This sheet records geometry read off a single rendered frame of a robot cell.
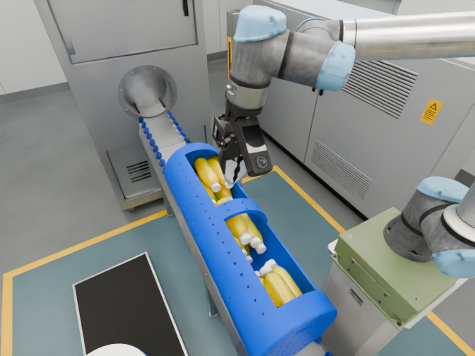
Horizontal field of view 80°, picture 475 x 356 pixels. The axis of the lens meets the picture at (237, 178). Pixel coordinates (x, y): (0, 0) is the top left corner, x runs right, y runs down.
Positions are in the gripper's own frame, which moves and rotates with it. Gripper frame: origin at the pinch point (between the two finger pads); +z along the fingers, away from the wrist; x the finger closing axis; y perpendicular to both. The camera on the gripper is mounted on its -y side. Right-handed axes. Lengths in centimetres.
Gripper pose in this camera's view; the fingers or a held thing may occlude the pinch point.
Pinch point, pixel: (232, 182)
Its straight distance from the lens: 66.0
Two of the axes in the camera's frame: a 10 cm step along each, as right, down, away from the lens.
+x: -8.9, 1.8, -4.1
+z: -1.7, 7.1, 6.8
